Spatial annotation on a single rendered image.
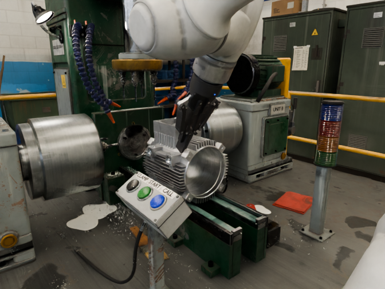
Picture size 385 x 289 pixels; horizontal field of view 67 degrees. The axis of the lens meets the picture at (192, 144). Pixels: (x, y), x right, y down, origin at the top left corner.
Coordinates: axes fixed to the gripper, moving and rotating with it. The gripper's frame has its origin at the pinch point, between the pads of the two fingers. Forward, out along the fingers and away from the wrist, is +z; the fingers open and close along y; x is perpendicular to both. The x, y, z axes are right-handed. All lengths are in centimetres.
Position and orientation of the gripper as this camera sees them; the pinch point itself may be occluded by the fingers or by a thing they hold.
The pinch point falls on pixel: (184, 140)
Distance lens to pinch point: 80.5
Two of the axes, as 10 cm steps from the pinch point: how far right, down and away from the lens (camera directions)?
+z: -3.1, 7.3, 6.1
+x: 5.3, 6.6, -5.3
